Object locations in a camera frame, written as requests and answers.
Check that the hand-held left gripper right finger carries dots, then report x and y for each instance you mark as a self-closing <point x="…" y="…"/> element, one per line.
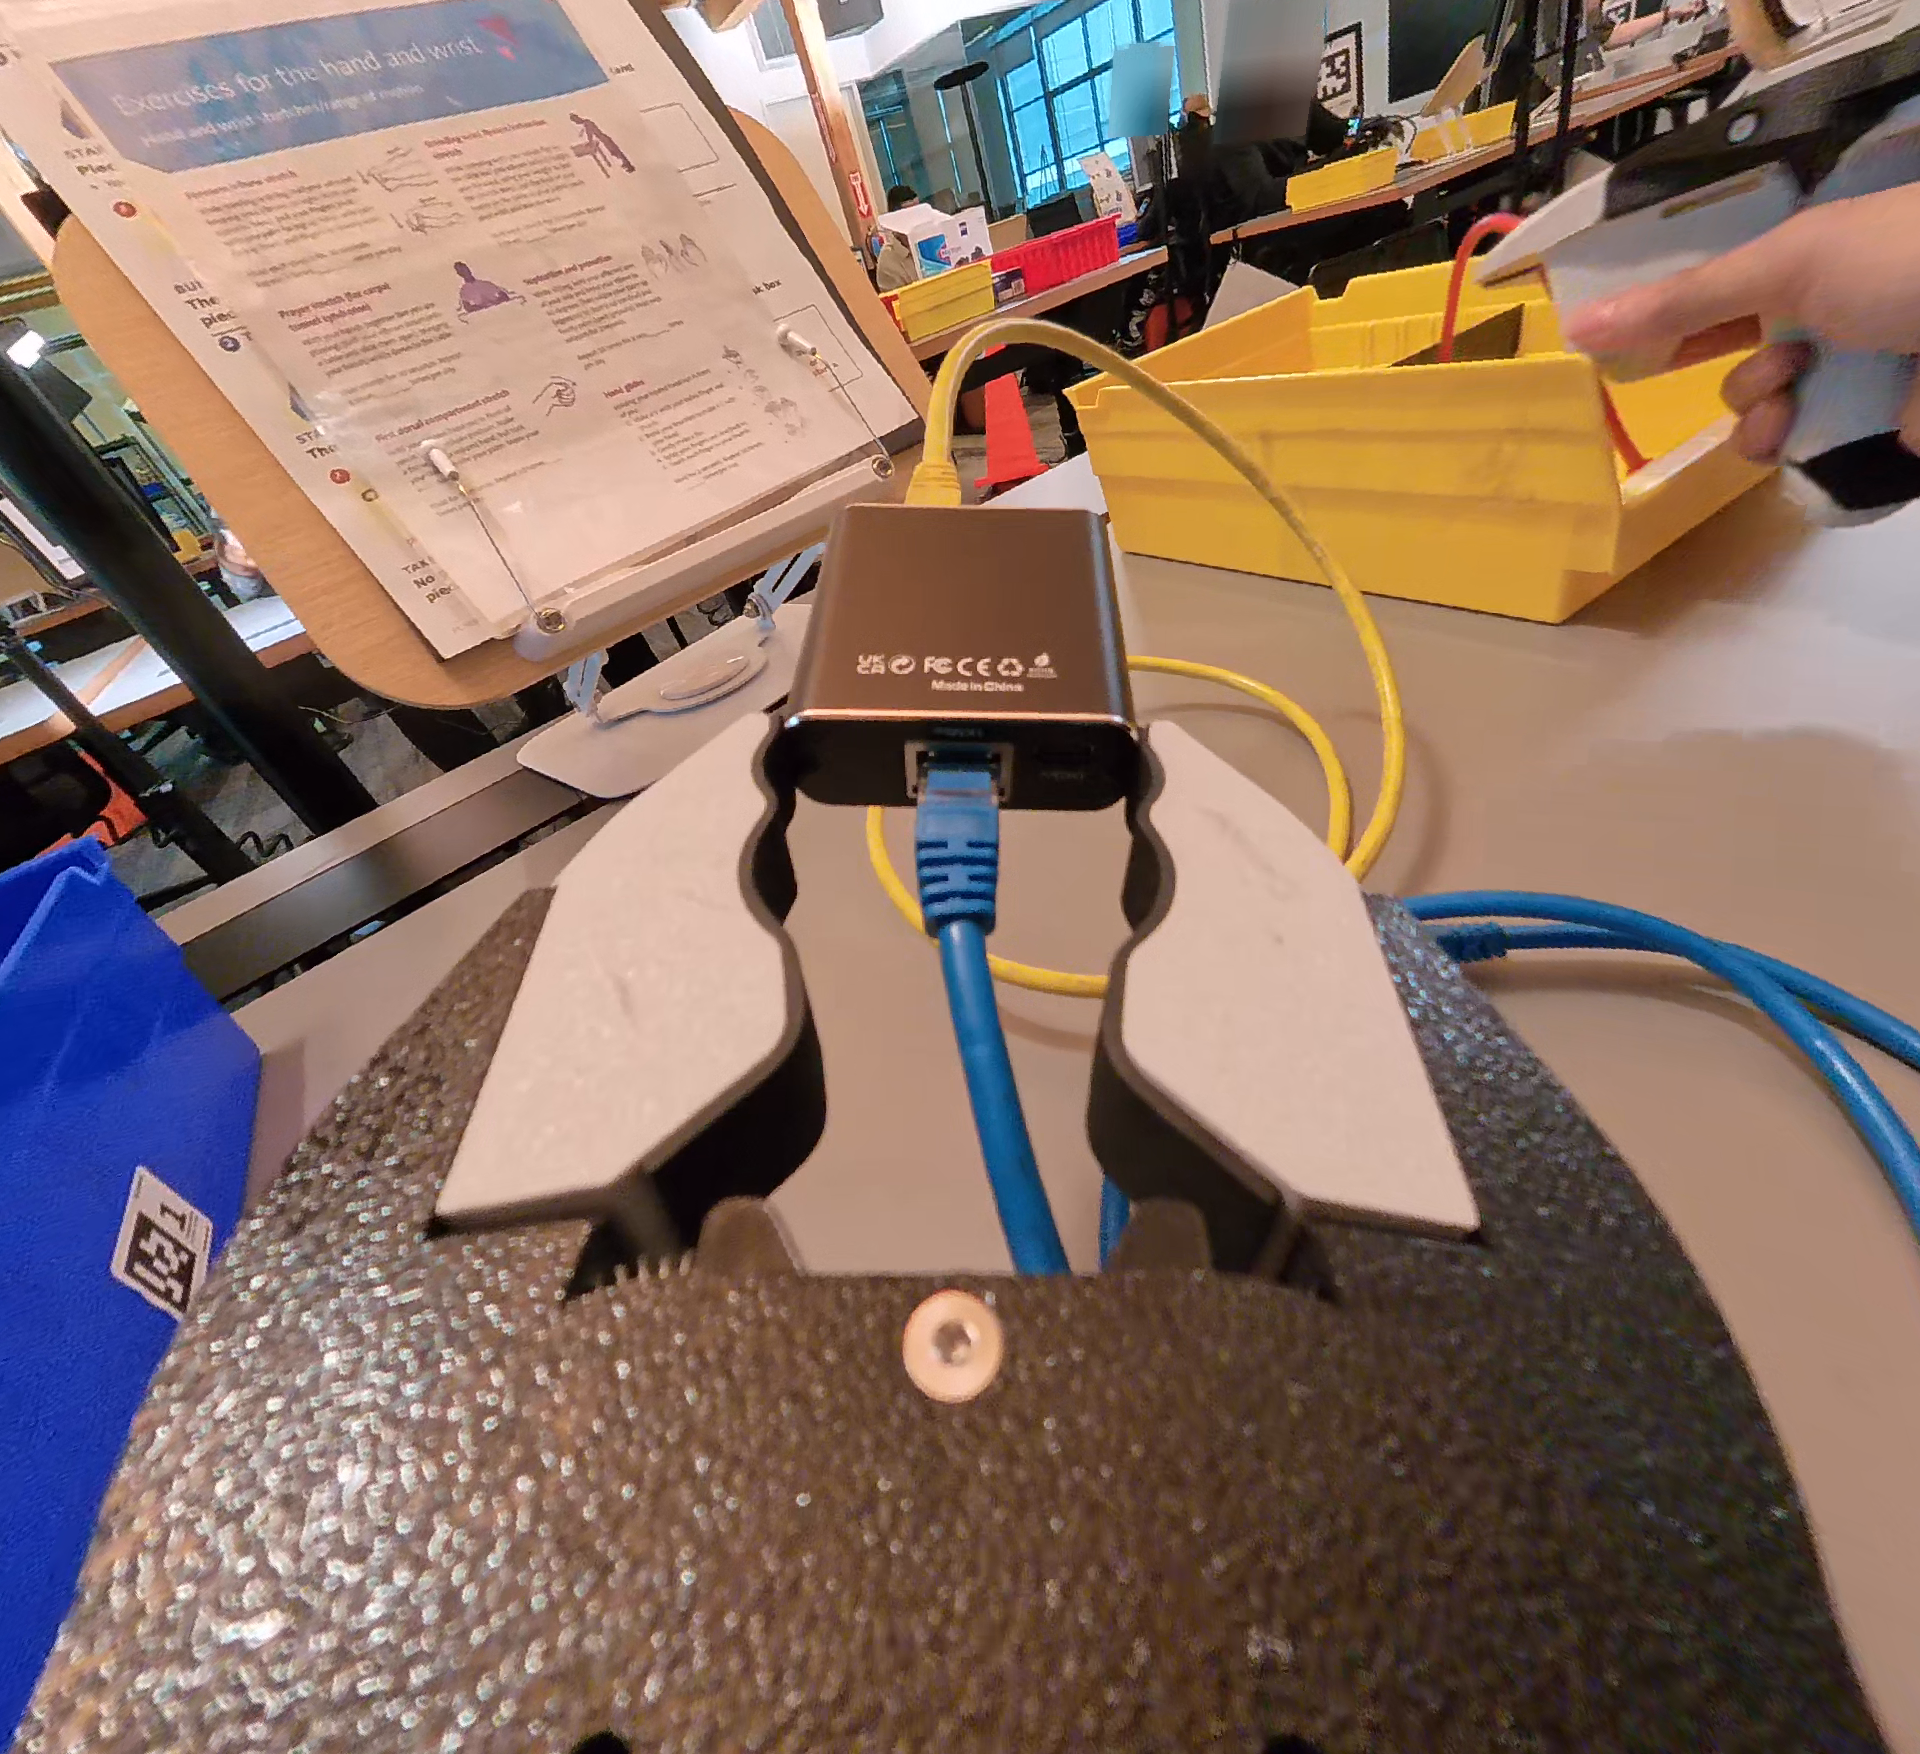
<point x="1289" y="1018"/>

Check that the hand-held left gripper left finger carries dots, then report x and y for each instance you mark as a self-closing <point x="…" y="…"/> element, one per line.
<point x="629" y="1004"/>

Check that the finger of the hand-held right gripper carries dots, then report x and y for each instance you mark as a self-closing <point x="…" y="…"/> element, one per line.
<point x="1636" y="224"/>

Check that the black network adapter box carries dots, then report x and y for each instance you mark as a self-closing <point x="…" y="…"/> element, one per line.
<point x="960" y="614"/>

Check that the blue plastic bin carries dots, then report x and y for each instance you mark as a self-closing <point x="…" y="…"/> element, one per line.
<point x="105" y="1110"/>

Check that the grey desk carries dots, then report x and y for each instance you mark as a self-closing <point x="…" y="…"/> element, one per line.
<point x="1651" y="765"/>

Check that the person's right hand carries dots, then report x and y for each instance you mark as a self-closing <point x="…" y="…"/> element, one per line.
<point x="1799" y="285"/>

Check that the red plastic bin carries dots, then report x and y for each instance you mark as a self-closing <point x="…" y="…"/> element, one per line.
<point x="1058" y="255"/>

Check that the black metal pole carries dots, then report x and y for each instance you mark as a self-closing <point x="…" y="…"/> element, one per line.
<point x="149" y="568"/>

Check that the orange traffic cone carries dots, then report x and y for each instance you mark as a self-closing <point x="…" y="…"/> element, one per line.
<point x="1008" y="434"/>

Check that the small yellow plastic bin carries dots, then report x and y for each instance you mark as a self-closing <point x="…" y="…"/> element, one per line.
<point x="945" y="302"/>

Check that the printed instruction sheet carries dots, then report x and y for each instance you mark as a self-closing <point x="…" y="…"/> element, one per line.
<point x="495" y="285"/>

